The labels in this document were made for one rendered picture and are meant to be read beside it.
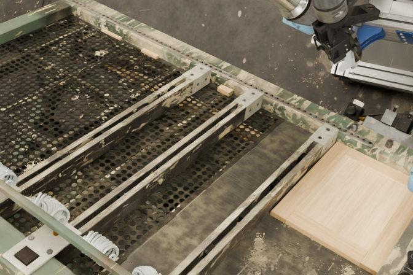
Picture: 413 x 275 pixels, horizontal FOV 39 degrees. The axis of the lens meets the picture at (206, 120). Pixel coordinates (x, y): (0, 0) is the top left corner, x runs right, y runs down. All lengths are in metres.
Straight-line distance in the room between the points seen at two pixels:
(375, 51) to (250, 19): 0.82
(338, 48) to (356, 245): 0.69
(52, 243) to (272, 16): 2.14
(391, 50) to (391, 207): 1.12
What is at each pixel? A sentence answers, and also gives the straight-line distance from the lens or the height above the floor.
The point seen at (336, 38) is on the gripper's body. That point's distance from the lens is 1.44.
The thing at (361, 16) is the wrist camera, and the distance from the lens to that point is 1.46.
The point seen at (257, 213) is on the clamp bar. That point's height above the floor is 1.38.
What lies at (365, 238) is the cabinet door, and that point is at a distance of 1.91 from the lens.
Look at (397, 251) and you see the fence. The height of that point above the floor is 1.22.
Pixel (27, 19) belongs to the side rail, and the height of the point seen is 1.11.
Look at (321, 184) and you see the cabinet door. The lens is 2.04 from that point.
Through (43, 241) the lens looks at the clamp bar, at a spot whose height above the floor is 1.83.
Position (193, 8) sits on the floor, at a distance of 3.61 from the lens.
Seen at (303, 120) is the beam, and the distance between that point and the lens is 2.27.
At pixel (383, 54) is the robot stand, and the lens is 2.96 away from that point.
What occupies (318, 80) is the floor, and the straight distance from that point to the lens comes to 3.22.
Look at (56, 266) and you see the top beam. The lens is 1.61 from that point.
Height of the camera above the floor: 3.08
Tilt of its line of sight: 64 degrees down
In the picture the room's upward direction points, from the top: 76 degrees counter-clockwise
